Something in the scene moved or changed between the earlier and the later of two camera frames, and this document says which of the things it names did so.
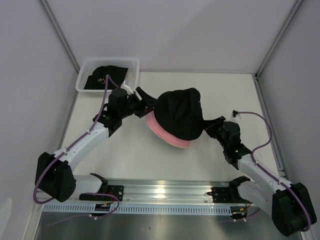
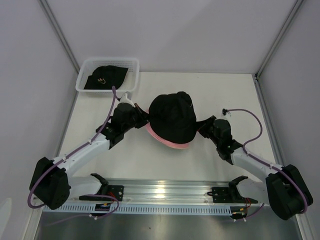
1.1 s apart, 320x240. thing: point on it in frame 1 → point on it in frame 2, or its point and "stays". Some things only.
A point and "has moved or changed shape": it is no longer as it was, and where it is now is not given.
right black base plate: [230, 194] stays
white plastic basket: [131, 78] stays
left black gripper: [148, 101] → [144, 118]
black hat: [178, 113] has moved or changed shape
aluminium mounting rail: [165, 190] stays
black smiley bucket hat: [97, 80] stays
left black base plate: [117, 190] stays
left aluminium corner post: [60, 33] stays
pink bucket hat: [151, 121] has moved or changed shape
